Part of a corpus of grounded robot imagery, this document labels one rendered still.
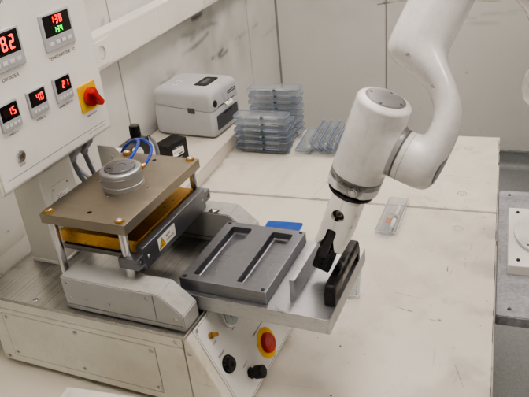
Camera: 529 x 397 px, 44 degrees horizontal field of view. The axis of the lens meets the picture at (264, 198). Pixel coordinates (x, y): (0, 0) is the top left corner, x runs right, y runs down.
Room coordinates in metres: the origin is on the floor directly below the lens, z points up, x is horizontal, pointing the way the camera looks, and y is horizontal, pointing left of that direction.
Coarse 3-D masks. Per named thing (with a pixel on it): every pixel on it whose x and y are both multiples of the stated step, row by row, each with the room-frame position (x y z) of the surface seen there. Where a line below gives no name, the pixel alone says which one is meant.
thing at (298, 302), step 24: (312, 264) 0.96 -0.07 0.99; (360, 264) 0.98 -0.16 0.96; (288, 288) 0.91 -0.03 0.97; (312, 288) 0.91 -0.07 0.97; (216, 312) 0.91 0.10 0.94; (240, 312) 0.89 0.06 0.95; (264, 312) 0.87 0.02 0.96; (288, 312) 0.85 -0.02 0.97; (312, 312) 0.84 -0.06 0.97; (336, 312) 0.85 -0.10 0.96
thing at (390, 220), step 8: (392, 200) 1.54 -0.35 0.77; (400, 200) 1.53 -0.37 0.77; (408, 200) 1.53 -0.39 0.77; (384, 208) 1.50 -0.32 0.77; (392, 208) 1.50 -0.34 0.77; (400, 208) 1.49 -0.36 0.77; (384, 216) 1.46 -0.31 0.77; (392, 216) 1.45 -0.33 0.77; (400, 216) 1.45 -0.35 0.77; (384, 224) 1.42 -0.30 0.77; (392, 224) 1.41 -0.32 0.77
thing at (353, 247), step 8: (352, 240) 0.98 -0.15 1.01; (352, 248) 0.96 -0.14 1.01; (344, 256) 0.94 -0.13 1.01; (352, 256) 0.94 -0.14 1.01; (336, 264) 0.92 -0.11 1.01; (344, 264) 0.91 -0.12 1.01; (352, 264) 0.94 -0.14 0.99; (336, 272) 0.89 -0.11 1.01; (344, 272) 0.90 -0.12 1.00; (328, 280) 0.87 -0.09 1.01; (336, 280) 0.87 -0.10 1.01; (328, 288) 0.85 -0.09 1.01; (336, 288) 0.86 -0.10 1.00; (328, 296) 0.85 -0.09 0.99; (336, 296) 0.85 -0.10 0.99; (328, 304) 0.85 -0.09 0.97; (336, 304) 0.85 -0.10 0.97
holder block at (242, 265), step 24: (216, 240) 1.06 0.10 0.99; (240, 240) 1.07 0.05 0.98; (264, 240) 1.04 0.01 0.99; (288, 240) 1.05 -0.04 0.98; (192, 264) 0.98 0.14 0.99; (216, 264) 1.00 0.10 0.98; (240, 264) 0.97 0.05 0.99; (264, 264) 0.98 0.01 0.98; (288, 264) 0.97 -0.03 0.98; (192, 288) 0.94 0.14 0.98; (216, 288) 0.91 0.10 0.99; (240, 288) 0.90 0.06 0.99; (264, 288) 0.89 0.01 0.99
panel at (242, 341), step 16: (208, 320) 0.92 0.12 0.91; (240, 320) 0.98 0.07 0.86; (208, 336) 0.90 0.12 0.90; (224, 336) 0.93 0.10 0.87; (240, 336) 0.95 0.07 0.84; (256, 336) 0.98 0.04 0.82; (208, 352) 0.88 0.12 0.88; (224, 352) 0.90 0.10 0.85; (240, 352) 0.93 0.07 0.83; (256, 352) 0.96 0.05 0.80; (272, 352) 0.99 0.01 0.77; (224, 368) 0.88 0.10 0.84; (240, 368) 0.91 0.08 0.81; (240, 384) 0.88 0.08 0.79; (256, 384) 0.91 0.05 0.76
